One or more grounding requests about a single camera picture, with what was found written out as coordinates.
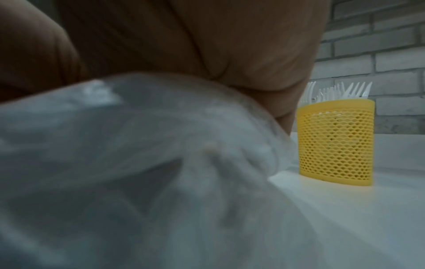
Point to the clear plastic bag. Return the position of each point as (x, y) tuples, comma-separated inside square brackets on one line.
[(126, 168)]

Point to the person's brown garment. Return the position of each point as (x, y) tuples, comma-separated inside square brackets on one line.
[(186, 39)]

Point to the yellow mesh cutlery holder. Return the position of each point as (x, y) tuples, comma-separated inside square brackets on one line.
[(336, 141)]

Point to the bunch of white plastic forks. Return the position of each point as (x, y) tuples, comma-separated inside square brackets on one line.
[(345, 92)]

